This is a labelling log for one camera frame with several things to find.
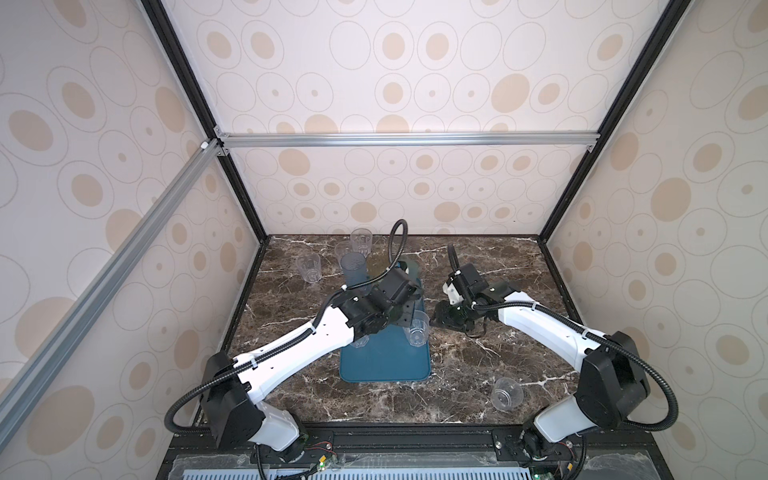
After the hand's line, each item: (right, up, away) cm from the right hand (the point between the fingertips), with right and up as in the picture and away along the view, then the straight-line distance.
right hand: (436, 323), depth 84 cm
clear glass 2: (+19, -19, -3) cm, 27 cm away
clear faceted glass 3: (-42, +16, +22) cm, 50 cm away
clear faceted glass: (-22, -7, +5) cm, 23 cm away
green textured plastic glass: (-5, +17, +27) cm, 33 cm away
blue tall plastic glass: (-25, +16, +18) cm, 35 cm away
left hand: (-7, +7, -10) cm, 14 cm away
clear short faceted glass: (-30, +23, +28) cm, 47 cm away
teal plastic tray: (-14, -11, +3) cm, 18 cm away
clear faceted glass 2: (-24, +26, +32) cm, 48 cm away
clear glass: (-4, -3, +8) cm, 9 cm away
